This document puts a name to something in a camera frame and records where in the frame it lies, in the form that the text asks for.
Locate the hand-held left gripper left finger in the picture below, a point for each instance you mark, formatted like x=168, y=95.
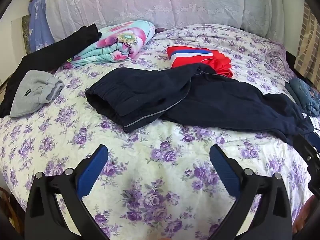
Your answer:
x=92, y=170

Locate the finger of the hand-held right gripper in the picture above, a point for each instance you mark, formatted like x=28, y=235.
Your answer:
x=306, y=152

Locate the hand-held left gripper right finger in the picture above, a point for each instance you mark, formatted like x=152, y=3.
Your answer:
x=225, y=172

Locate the navy blue pants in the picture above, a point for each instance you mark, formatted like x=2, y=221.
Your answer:
x=150, y=92

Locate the purple floral bedspread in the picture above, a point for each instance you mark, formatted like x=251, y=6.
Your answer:
x=150, y=155

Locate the blue denim garment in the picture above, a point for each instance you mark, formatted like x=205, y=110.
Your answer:
x=303, y=92

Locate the grey fleece garment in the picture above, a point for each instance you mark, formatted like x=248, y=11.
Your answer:
x=32, y=90

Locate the beige plaid curtain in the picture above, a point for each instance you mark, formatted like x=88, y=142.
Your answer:
x=308, y=42

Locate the red garment with striped band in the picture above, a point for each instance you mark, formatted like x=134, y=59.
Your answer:
x=190, y=58

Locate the black garment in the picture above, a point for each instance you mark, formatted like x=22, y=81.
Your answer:
x=50, y=52

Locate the folded floral teal blanket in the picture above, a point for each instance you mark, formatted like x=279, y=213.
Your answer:
x=120, y=42

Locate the blue printed cloth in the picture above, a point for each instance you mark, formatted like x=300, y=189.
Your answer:
x=37, y=25

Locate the large lilac pillow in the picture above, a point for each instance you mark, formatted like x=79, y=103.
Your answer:
x=150, y=2

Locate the grey wall picture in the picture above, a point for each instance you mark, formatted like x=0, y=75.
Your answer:
x=23, y=32

